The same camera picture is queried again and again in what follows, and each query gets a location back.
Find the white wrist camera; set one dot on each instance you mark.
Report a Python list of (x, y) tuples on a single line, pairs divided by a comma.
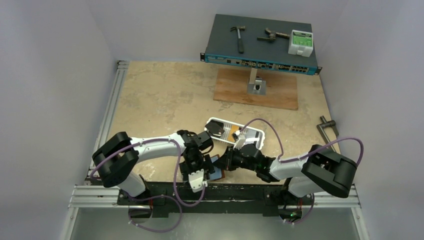
[(197, 180), (240, 139)]

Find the small hammer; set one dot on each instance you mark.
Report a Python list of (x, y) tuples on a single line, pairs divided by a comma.
[(240, 43)]

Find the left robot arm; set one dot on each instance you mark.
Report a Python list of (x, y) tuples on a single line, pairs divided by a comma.
[(115, 160)]

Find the silver metal stand bracket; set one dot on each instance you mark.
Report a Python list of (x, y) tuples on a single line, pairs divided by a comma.
[(256, 85)]

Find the metal T-handle tool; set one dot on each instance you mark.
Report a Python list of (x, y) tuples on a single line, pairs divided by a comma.
[(327, 124)]

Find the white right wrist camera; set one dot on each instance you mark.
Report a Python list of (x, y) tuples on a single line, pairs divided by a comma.
[(240, 139)]

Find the brown leather card holder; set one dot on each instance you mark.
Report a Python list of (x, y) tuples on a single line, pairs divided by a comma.
[(218, 173)]

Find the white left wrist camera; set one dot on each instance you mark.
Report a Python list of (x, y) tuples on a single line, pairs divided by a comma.
[(197, 180)]

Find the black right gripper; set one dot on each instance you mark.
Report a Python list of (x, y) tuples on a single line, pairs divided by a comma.
[(232, 158)]

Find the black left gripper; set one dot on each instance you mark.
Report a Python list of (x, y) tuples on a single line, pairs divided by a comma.
[(206, 166)]

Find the aluminium frame rail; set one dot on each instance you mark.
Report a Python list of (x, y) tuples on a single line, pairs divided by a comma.
[(119, 77)]

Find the blue network switch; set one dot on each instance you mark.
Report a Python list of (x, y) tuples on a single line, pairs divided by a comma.
[(257, 43)]

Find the white plastic basket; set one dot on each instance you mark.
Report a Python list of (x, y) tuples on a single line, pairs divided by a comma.
[(249, 132)]

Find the gold striped credit card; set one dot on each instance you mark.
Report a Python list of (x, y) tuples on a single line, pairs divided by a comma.
[(235, 130)]

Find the white green electrical module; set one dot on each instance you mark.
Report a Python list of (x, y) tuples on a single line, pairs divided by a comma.
[(301, 43)]

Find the plywood base board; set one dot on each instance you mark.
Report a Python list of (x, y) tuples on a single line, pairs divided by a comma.
[(272, 90)]

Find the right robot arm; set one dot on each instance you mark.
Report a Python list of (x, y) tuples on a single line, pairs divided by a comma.
[(319, 170)]

